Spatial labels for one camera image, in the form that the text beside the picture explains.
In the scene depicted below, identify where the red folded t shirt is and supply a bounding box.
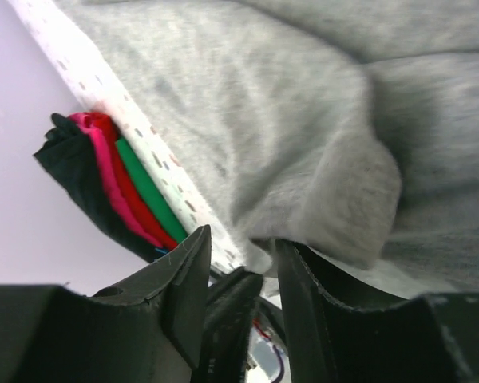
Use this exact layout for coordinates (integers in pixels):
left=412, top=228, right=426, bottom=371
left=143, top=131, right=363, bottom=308
left=85, top=113, right=177, bottom=250

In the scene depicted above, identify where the pink folded t shirt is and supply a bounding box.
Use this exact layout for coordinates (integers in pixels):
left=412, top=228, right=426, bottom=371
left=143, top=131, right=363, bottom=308
left=69, top=113, right=164, bottom=248

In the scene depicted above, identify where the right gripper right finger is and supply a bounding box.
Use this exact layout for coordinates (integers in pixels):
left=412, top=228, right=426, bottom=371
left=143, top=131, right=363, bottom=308
left=275, top=240, right=479, bottom=382

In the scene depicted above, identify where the green folded t shirt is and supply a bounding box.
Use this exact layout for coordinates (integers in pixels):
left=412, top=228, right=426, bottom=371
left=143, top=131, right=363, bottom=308
left=116, top=138, right=188, bottom=246

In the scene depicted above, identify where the grey t shirt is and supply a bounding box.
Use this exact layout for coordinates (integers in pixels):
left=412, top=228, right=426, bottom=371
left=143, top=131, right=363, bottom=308
left=58, top=1, right=479, bottom=296

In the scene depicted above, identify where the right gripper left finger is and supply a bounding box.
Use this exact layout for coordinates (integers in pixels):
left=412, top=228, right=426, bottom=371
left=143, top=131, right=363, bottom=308
left=0, top=226, right=211, bottom=382

